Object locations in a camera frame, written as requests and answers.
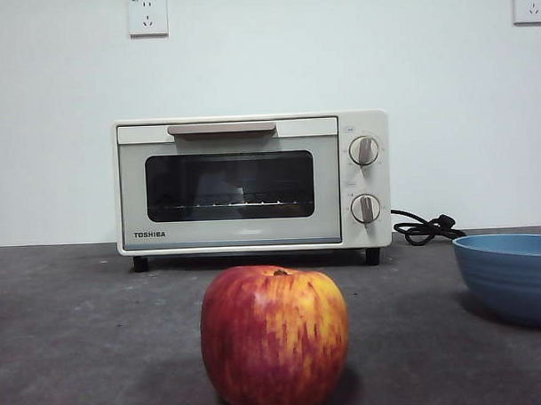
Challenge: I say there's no black oven power cable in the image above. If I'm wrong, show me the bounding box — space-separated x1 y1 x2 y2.
389 205 472 247

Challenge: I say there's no blue ribbed bowl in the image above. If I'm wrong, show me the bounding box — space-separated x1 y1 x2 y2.
451 231 541 332

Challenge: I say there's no cream Toshiba toaster oven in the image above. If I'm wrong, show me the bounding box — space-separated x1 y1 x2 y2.
111 108 394 275

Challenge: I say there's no metal wire oven rack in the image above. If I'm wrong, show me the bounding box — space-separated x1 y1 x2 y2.
162 198 299 212

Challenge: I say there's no beige oven knob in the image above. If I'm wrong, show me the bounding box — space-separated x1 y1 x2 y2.
349 193 382 225
347 135 382 168

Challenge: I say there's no oven door with beige handle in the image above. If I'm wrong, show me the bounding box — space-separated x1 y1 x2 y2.
115 115 344 253

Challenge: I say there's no red yellow apple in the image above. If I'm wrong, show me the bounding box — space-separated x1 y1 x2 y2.
197 261 353 405

